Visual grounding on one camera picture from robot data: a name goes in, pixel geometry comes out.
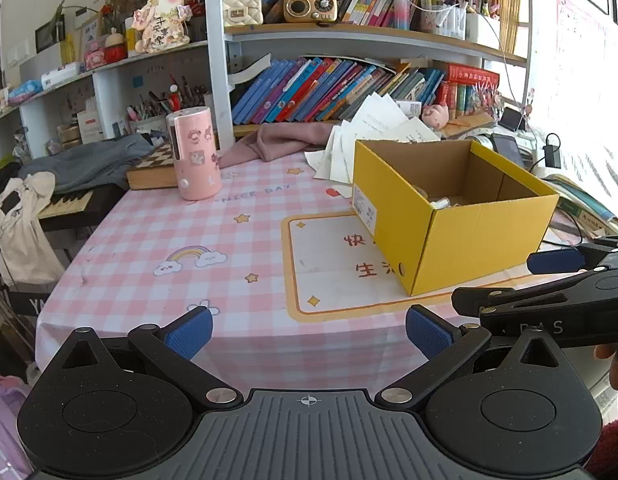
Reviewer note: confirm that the red dictionary books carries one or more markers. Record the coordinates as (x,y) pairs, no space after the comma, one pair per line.
(466,90)

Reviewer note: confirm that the white bookshelf frame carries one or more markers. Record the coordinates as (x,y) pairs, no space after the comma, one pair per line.
(208,61)

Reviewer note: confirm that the wooden chess board box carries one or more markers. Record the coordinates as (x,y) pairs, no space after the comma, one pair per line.
(156,170)

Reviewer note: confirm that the white quilted pearl handbag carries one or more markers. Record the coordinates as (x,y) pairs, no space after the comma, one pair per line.
(238,13)

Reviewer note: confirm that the stack of books and papers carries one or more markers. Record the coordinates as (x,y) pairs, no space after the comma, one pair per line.
(592,217)

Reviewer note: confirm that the pink folded cloth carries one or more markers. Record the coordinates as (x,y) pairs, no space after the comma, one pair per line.
(274,141)

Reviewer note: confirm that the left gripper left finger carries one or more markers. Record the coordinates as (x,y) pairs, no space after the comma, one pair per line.
(169,352)

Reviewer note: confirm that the row of leaning books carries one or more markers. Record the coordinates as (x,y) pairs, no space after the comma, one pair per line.
(321,89)

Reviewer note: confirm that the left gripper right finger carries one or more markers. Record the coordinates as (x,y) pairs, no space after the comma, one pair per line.
(450,352)

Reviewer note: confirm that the black smartphone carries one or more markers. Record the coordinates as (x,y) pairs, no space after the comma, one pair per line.
(508,148)

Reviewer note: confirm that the yellow cardboard box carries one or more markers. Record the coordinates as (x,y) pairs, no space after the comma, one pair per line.
(499,216)

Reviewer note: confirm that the wooden retro radio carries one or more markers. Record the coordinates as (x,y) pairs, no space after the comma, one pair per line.
(310,11)

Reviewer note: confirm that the pen holder with pens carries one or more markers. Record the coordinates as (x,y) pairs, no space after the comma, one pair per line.
(151,109)

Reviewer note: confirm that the navy white glue bottle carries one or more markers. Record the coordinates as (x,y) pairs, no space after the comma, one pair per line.
(441,203)

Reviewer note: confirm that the pink pig plush toy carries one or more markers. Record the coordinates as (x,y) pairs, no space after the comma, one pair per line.
(435,116)

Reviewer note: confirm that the beige tote bag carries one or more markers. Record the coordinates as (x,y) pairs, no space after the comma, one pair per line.
(26,255)

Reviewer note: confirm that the black power adapter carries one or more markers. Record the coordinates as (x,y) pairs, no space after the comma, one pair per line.
(552,155)

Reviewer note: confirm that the white paper sheets pile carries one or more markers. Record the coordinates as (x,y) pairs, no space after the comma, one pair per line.
(378,118)

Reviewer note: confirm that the grey clothing pile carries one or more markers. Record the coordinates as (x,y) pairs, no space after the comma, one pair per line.
(92,165)

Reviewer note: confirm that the black keyboard piano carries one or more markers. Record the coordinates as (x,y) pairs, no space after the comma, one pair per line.
(81,209)

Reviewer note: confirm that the pink cat figurine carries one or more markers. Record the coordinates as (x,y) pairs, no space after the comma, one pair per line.
(161,24)

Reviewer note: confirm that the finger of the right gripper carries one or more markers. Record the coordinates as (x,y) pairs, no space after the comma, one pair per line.
(565,260)

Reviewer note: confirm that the pink cartoon humidifier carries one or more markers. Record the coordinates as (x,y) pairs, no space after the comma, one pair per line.
(194,152)

